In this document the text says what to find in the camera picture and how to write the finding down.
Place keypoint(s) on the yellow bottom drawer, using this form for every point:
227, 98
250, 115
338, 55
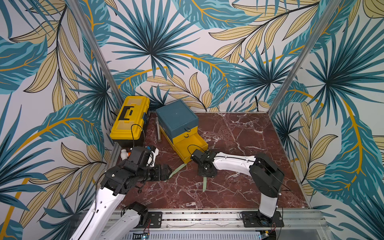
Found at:
186, 147

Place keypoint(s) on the yellow drawer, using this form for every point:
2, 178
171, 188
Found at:
186, 133
186, 147

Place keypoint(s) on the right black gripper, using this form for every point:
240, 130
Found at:
205, 168

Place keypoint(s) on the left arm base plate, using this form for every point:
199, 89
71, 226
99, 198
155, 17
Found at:
153, 220

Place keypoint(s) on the grey metal cylinder tool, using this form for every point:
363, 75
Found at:
159, 133

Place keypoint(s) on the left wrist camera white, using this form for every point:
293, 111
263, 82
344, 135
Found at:
153, 154

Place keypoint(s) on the teal drawer cabinet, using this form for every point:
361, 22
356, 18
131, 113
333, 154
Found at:
176, 116

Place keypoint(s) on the white orange pipe fitting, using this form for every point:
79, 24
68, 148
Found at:
125, 154

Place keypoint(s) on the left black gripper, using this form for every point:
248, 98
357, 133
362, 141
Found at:
159, 176

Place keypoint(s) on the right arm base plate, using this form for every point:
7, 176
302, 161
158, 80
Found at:
253, 219

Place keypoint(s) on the yellow black toolbox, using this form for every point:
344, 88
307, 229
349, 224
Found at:
129, 129

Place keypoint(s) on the aluminium front rail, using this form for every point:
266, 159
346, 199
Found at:
226, 224

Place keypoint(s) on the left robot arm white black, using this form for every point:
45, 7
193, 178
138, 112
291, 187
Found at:
138, 166

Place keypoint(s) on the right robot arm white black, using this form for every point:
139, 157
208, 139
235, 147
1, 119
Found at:
267, 176

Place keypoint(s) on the green knife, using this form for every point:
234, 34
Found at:
204, 184
177, 170

